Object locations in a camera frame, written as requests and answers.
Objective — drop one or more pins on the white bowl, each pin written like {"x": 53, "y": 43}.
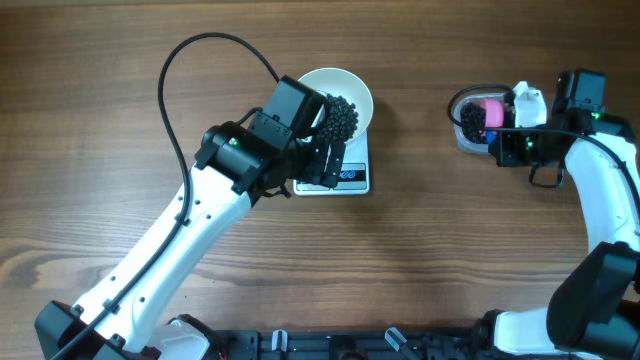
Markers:
{"x": 339, "y": 82}

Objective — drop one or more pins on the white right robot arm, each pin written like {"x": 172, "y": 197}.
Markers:
{"x": 588, "y": 314}

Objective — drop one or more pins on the black beans in bowl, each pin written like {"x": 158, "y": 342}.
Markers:
{"x": 342, "y": 122}

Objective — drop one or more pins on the white kitchen scale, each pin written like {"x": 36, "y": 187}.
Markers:
{"x": 353, "y": 178}

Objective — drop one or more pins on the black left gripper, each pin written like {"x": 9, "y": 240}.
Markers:
{"x": 310, "y": 158}

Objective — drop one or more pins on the black beans in container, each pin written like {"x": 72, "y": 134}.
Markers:
{"x": 472, "y": 118}

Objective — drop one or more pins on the clear plastic bean container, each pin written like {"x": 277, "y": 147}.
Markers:
{"x": 463, "y": 144}

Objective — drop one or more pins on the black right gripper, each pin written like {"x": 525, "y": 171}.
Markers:
{"x": 503, "y": 145}

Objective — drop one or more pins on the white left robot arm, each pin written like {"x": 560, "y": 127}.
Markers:
{"x": 238, "y": 163}

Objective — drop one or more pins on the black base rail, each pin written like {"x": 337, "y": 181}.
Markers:
{"x": 284, "y": 345}

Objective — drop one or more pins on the pink scoop with blue handle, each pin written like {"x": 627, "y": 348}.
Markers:
{"x": 494, "y": 117}

